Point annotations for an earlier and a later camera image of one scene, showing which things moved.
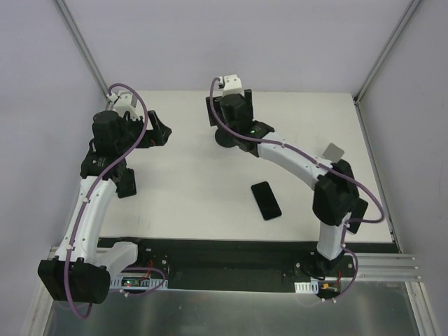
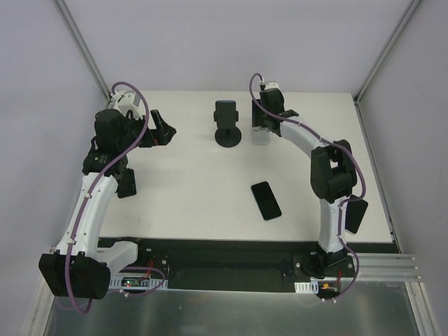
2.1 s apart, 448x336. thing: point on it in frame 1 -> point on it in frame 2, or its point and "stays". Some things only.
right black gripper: x=213 y=112 -> x=257 y=114
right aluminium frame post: x=409 y=10 stays
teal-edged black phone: x=267 y=203 stays
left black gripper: x=149 y=129 stays
